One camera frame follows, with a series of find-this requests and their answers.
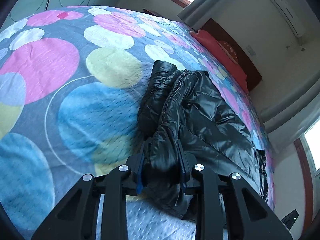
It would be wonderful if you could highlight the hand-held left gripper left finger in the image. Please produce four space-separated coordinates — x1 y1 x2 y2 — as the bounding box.
31 141 151 240

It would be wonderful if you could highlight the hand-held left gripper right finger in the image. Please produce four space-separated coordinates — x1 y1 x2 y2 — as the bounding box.
176 141 293 240

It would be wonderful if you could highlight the black puffer jacket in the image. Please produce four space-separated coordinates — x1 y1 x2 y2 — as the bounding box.
137 60 270 221

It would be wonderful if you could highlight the circle-patterned bedspread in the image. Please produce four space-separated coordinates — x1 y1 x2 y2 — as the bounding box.
0 5 276 240

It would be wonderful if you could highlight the black device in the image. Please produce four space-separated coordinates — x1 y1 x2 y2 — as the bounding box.
281 208 300 230

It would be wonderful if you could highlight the red pillow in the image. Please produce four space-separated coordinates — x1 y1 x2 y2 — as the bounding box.
189 29 251 93

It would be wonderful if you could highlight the grey curtain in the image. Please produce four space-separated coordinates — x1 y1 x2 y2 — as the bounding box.
177 0 241 28
259 74 320 133

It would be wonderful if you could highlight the small orange cushion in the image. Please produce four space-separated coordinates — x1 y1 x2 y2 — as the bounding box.
217 40 241 65

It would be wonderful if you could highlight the dark wooden headboard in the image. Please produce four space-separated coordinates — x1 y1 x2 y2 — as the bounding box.
201 17 263 92

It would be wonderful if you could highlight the white air conditioner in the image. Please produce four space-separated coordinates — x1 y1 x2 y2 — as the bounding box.
267 0 306 38

